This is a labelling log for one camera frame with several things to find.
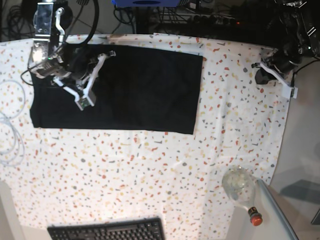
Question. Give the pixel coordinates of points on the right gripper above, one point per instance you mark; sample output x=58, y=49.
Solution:
x=78, y=70

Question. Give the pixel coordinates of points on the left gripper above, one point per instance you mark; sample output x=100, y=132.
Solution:
x=275, y=64

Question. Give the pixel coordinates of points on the black t-shirt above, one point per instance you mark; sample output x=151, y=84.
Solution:
x=137, y=89

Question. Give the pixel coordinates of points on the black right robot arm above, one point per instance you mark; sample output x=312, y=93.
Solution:
x=53, y=21

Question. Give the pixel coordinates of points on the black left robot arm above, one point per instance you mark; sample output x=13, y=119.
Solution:
x=301, y=21

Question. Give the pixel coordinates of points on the black power strip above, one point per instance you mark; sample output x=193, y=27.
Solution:
x=214, y=19

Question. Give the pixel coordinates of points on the terrazzo pattern tablecloth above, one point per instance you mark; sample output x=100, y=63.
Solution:
x=68, y=176

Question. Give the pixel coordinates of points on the blue box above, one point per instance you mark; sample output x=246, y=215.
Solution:
x=145, y=3

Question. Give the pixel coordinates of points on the clear bottle with red cap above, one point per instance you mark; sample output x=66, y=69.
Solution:
x=240, y=187

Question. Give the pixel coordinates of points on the black computer keyboard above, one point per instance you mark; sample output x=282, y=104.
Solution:
x=143, y=229

